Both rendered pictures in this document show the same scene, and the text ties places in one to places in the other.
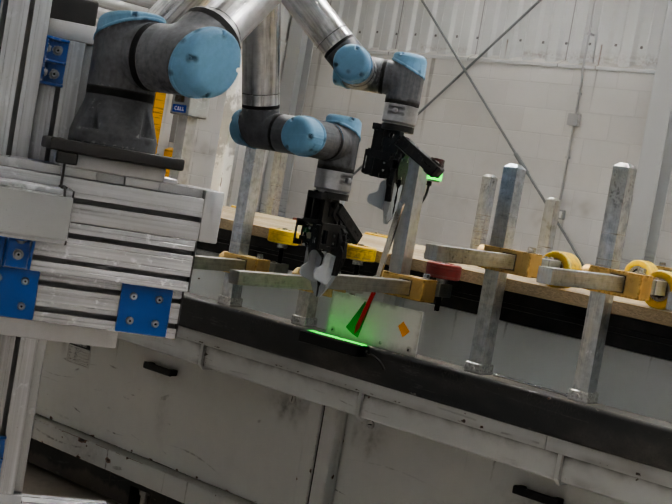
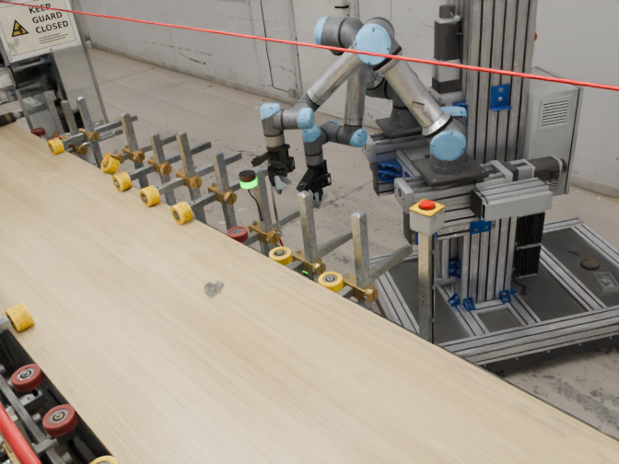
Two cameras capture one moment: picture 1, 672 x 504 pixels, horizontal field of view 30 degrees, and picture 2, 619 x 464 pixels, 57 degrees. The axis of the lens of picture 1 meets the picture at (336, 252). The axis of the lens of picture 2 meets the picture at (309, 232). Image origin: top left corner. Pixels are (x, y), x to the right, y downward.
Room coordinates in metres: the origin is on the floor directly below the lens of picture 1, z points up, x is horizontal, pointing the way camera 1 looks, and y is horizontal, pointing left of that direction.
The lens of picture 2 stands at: (4.68, 0.35, 2.01)
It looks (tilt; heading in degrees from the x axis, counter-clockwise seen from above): 31 degrees down; 190
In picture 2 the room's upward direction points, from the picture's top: 7 degrees counter-clockwise
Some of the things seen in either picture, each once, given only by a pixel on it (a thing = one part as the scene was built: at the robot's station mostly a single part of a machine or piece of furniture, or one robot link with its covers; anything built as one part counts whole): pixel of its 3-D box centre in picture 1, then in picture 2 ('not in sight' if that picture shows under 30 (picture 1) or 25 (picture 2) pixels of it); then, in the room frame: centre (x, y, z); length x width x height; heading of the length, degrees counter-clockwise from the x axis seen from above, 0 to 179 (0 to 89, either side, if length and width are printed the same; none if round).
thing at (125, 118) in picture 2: not in sight; (136, 158); (2.16, -0.92, 0.93); 0.04 x 0.04 x 0.48; 50
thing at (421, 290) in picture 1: (405, 286); (263, 233); (2.78, -0.17, 0.85); 0.14 x 0.06 x 0.05; 50
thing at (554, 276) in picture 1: (610, 281); (196, 173); (2.41, -0.53, 0.95); 0.50 x 0.04 x 0.04; 140
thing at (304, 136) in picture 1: (304, 136); (331, 132); (2.44, 0.10, 1.12); 0.11 x 0.11 x 0.08; 57
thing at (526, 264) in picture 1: (507, 260); (222, 194); (2.62, -0.36, 0.95); 0.14 x 0.06 x 0.05; 50
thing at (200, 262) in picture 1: (223, 265); (371, 275); (3.02, 0.26, 0.80); 0.44 x 0.03 x 0.04; 140
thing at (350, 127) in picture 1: (339, 143); (312, 140); (2.52, 0.03, 1.12); 0.09 x 0.08 x 0.11; 147
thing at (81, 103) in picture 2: not in sight; (92, 138); (1.84, -1.30, 0.93); 0.04 x 0.04 x 0.48; 50
